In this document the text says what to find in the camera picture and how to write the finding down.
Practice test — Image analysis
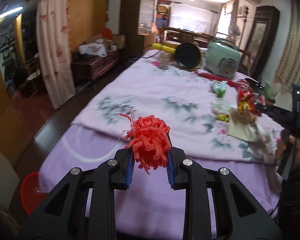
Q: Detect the glass display cabinet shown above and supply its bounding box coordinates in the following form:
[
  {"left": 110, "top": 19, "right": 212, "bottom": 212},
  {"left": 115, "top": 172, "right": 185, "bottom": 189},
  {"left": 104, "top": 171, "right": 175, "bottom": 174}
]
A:
[{"left": 119, "top": 0, "right": 157, "bottom": 56}]

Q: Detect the red plastic trash basket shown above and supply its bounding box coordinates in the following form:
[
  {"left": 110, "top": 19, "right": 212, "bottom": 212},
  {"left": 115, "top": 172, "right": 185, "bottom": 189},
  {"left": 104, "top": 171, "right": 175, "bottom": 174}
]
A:
[{"left": 20, "top": 172, "right": 47, "bottom": 215}]

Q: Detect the wooden chair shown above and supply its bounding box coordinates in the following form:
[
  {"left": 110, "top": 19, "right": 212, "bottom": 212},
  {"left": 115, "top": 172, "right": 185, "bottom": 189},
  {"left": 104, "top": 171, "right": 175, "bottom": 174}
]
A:
[{"left": 164, "top": 27, "right": 215, "bottom": 48}]

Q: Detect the floral pink curtain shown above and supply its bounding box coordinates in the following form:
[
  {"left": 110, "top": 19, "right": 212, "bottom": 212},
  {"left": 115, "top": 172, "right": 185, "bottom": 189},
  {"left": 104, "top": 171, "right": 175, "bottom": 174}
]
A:
[{"left": 36, "top": 0, "right": 75, "bottom": 109}]

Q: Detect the clear glass jar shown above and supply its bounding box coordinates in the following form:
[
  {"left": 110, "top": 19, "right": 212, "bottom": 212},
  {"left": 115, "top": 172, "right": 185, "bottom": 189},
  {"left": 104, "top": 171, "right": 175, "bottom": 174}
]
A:
[{"left": 159, "top": 51, "right": 171, "bottom": 70}]

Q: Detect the pink floral tablecloth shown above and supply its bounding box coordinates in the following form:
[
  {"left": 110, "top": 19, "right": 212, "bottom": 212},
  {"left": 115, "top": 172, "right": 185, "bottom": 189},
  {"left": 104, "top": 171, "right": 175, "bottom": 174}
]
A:
[{"left": 39, "top": 51, "right": 281, "bottom": 239}]

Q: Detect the yellow small frying pan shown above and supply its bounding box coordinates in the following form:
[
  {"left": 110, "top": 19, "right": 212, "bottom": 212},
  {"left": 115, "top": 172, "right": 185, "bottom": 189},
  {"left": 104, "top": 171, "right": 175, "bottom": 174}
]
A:
[{"left": 150, "top": 41, "right": 203, "bottom": 71}]

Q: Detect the right hand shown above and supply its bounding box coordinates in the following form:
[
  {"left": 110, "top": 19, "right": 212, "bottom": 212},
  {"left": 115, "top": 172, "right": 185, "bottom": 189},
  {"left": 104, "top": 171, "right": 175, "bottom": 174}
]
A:
[{"left": 275, "top": 129, "right": 300, "bottom": 164}]

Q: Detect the mint green rice cooker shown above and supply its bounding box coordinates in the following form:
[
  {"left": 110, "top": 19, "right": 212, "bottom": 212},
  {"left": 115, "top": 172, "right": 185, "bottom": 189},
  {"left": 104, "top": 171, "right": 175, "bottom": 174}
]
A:
[{"left": 205, "top": 38, "right": 240, "bottom": 79}]

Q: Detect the red snack bag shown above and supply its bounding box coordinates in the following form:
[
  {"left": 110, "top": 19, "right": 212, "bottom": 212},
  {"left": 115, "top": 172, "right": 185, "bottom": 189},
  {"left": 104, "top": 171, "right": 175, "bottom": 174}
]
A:
[{"left": 237, "top": 90, "right": 266, "bottom": 116}]

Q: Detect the dark framed wall panel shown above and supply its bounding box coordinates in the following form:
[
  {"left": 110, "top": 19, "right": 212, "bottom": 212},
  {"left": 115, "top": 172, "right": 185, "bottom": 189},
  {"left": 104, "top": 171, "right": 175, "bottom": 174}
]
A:
[{"left": 245, "top": 5, "right": 280, "bottom": 80}]

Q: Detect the white plastic bag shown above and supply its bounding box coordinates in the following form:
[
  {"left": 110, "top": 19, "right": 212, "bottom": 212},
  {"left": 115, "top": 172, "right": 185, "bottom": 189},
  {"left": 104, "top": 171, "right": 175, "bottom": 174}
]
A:
[{"left": 78, "top": 43, "right": 108, "bottom": 57}]

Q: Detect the beige paper napkin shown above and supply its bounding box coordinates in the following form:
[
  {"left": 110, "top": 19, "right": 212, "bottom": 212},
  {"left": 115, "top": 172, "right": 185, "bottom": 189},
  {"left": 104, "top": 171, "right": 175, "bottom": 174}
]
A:
[{"left": 228, "top": 107, "right": 254, "bottom": 141}]

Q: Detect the red foam flower net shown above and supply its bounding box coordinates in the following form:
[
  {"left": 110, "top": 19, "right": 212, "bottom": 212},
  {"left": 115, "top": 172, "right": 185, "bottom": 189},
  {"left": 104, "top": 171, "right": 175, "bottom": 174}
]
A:
[{"left": 120, "top": 113, "right": 172, "bottom": 173}]

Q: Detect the white red small carton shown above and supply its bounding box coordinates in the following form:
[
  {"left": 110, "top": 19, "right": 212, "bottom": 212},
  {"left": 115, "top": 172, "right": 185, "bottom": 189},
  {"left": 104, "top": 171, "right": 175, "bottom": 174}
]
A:
[{"left": 211, "top": 98, "right": 230, "bottom": 115}]

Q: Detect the dark wooden side cabinet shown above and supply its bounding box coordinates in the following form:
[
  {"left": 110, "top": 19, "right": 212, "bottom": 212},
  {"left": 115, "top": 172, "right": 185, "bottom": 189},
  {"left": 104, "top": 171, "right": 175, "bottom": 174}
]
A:
[{"left": 71, "top": 50, "right": 120, "bottom": 87}]

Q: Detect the yellow green wrapper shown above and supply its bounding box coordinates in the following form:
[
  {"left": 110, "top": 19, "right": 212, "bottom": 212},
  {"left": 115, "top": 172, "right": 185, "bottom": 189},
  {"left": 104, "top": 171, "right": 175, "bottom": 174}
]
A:
[{"left": 216, "top": 114, "right": 230, "bottom": 122}]

